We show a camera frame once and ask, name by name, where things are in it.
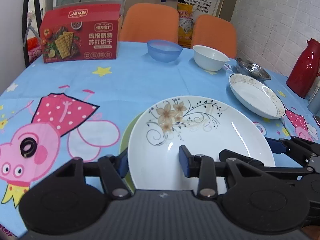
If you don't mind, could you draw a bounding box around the white floral plate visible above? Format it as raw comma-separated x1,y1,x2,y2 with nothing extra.
128,96,275,190

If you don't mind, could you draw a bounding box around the white gold-rimmed plate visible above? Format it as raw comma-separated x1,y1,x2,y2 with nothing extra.
229,74,286,120

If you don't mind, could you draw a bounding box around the stainless steel bowl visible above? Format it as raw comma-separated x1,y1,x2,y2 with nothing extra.
235,57,271,82

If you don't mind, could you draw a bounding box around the white ceramic bowl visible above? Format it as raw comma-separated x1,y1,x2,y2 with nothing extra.
193,45,229,72

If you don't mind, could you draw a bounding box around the blue translucent plastic bowl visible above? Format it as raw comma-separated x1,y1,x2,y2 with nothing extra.
146,40,183,63

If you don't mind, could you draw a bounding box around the green plate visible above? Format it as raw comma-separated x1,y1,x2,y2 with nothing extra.
119,113,143,193

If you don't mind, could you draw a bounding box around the grey blue cylinder cup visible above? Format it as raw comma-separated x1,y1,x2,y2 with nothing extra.
308,88,320,116

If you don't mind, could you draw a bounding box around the red thermos jug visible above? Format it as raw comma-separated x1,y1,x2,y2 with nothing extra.
286,38,320,98

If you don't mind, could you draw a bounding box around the right orange chair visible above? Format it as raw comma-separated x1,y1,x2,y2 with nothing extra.
190,15,237,59

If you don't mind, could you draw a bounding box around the orange chair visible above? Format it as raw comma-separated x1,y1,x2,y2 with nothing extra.
119,3,179,43
190,15,237,59

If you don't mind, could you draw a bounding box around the red cracker cardboard box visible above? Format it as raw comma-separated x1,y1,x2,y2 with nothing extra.
40,3,122,63

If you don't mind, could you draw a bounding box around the left orange chair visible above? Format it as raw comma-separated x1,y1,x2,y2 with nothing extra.
119,3,179,43

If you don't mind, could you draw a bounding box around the yellow snack bag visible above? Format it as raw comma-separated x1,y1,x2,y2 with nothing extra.
177,3,194,48

